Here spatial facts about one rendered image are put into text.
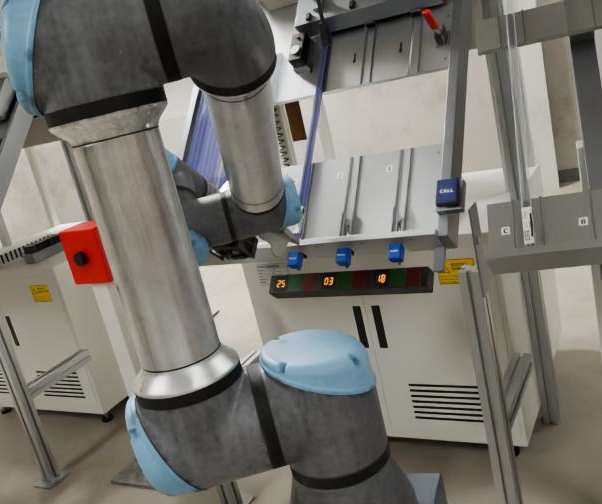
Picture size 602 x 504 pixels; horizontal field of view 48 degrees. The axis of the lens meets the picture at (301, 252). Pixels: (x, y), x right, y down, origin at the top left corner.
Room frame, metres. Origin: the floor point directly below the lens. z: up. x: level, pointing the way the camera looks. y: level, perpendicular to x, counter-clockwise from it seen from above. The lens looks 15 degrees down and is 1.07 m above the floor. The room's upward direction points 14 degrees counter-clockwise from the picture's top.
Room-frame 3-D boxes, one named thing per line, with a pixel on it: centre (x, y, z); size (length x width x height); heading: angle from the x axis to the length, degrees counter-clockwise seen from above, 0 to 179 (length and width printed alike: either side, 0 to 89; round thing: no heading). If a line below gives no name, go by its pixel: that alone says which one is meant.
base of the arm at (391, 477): (0.67, 0.01, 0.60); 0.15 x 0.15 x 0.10
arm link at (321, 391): (0.67, 0.02, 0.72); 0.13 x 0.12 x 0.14; 94
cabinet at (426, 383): (1.88, -0.30, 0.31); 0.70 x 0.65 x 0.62; 59
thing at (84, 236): (1.85, 0.56, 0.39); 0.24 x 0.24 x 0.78; 59
